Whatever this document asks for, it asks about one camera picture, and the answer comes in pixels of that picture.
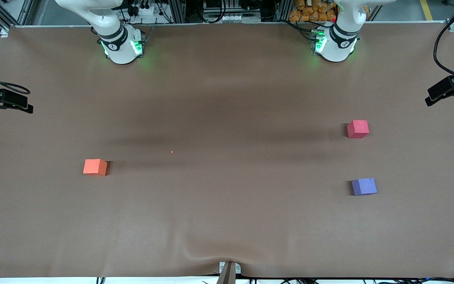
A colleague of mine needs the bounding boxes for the orange foam block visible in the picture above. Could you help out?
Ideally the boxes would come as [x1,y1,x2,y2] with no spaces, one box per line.
[83,159,108,176]

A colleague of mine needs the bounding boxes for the red foam block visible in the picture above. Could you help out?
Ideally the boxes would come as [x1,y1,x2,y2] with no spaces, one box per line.
[347,120,370,139]

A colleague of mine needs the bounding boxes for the purple foam block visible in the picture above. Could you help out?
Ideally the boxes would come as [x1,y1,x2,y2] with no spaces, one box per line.
[351,177,378,196]

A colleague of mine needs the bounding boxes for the pile of orange bags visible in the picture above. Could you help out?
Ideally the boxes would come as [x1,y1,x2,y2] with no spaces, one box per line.
[288,0,338,23]

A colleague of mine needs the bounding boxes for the white power strip with plugs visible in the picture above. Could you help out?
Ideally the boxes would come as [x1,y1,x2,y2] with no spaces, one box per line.
[127,0,158,17]

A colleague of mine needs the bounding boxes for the brown table cloth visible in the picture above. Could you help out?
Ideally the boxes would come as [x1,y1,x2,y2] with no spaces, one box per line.
[0,22,454,279]

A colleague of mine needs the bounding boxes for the aluminium frame post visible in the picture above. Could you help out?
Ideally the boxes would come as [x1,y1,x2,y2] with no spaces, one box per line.
[169,0,187,24]

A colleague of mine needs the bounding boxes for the metal clamp bracket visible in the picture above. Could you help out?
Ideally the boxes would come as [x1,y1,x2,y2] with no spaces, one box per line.
[216,261,242,284]

